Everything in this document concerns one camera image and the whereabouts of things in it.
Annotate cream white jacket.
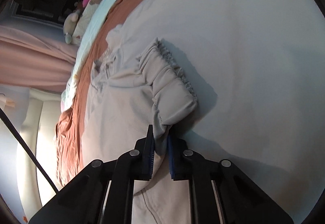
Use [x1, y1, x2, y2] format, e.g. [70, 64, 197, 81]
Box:
[81, 0, 324, 223]

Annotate brown orange bed cover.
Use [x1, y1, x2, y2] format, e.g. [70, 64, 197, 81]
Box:
[55, 0, 190, 186]

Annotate light green blanket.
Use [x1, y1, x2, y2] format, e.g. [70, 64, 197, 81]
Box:
[61, 0, 116, 112]

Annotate cream plush toy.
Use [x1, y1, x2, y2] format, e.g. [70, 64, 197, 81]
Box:
[63, 10, 80, 45]

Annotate pink left curtain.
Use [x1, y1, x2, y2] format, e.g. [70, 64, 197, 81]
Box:
[1, 26, 78, 92]

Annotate bear print cushion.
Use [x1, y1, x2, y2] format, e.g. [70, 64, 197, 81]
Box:
[72, 0, 103, 46]

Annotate black cable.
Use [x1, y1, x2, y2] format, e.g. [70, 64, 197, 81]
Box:
[0, 108, 60, 194]

